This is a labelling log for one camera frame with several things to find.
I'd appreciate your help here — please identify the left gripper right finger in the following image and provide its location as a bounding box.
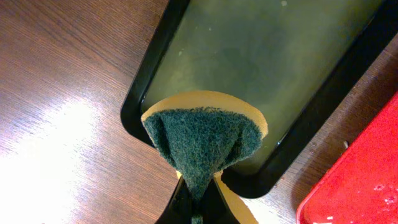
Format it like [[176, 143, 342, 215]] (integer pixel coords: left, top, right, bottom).
[[200, 179, 239, 224]]

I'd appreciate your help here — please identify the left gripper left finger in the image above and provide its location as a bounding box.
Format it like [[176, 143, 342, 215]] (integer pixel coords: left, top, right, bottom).
[[155, 177, 193, 224]]

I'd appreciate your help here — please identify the green and yellow sponge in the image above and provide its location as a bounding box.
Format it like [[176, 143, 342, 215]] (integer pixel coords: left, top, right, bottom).
[[141, 90, 268, 223]]

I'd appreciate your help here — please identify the red plastic tray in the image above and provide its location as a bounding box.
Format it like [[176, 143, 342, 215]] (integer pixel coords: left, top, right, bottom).
[[296, 95, 397, 224]]

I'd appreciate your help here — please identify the black tray with green water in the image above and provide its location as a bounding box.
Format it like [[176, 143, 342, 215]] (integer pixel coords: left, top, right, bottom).
[[121, 1, 397, 198]]

